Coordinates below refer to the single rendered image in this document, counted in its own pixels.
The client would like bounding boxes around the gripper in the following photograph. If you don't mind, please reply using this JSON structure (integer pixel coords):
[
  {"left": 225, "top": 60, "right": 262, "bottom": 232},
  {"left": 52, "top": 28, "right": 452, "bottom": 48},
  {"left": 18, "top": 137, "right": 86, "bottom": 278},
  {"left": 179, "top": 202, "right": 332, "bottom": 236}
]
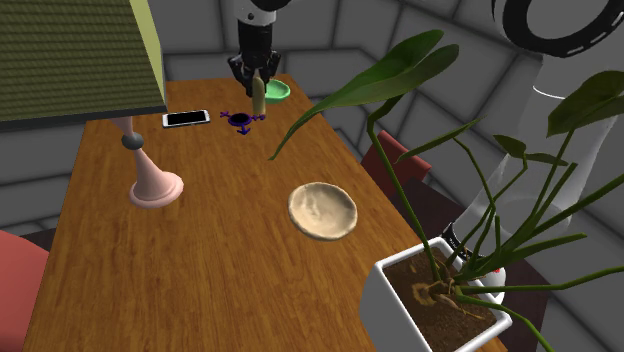
[{"left": 227, "top": 18, "right": 282, "bottom": 97}]

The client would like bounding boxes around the beige slim bottle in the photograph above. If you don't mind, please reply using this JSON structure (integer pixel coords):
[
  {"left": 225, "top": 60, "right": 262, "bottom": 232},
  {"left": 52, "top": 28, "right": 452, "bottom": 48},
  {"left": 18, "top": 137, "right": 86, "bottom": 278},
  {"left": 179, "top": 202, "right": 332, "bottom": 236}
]
[{"left": 251, "top": 72, "right": 267, "bottom": 119}]

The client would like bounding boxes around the green bowl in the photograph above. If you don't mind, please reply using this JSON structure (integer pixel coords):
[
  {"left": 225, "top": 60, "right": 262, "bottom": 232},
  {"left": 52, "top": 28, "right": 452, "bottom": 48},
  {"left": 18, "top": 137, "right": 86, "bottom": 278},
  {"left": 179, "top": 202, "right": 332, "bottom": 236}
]
[{"left": 263, "top": 78, "right": 292, "bottom": 105}]

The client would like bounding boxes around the white smartphone with black screen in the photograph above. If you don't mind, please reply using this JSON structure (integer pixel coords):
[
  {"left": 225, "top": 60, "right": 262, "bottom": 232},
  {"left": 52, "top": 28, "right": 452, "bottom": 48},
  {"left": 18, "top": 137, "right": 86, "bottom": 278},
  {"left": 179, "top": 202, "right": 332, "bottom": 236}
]
[{"left": 161, "top": 108, "right": 212, "bottom": 129}]

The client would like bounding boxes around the beige shallow bowl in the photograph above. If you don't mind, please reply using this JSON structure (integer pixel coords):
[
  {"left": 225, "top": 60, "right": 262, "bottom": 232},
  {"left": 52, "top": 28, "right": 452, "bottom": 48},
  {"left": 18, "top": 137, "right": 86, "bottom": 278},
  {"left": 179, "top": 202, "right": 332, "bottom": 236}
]
[{"left": 286, "top": 181, "right": 359, "bottom": 243}]

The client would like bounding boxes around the red chair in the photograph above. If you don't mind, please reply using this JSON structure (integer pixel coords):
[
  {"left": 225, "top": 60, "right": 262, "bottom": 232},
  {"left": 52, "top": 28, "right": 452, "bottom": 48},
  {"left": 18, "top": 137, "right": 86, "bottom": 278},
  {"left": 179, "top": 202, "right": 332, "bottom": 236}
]
[
  {"left": 360, "top": 129, "right": 433, "bottom": 199},
  {"left": 0, "top": 229, "right": 50, "bottom": 352}
]

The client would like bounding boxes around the pink lamp with green shade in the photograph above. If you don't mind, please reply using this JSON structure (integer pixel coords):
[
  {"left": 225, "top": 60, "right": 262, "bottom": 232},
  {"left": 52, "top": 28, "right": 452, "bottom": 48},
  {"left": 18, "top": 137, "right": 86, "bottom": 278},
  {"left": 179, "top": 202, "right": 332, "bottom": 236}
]
[{"left": 0, "top": 0, "right": 185, "bottom": 211}]

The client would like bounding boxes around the wooden table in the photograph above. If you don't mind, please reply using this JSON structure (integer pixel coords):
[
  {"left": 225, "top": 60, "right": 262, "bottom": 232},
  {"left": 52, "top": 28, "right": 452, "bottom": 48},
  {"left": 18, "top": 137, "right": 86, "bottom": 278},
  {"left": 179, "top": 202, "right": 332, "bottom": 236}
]
[{"left": 21, "top": 72, "right": 509, "bottom": 352}]

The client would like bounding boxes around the green plant in white pot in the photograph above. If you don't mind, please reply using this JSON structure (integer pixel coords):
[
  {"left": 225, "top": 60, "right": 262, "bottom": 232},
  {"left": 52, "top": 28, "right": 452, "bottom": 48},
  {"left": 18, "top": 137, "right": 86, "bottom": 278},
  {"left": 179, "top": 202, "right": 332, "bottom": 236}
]
[{"left": 267, "top": 29, "right": 624, "bottom": 352}]

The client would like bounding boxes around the purple ring-shaped holder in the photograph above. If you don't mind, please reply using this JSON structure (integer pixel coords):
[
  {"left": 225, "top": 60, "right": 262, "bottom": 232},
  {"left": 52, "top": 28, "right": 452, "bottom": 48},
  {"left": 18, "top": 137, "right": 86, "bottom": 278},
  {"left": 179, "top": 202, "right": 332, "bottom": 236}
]
[{"left": 219, "top": 110, "right": 267, "bottom": 137}]

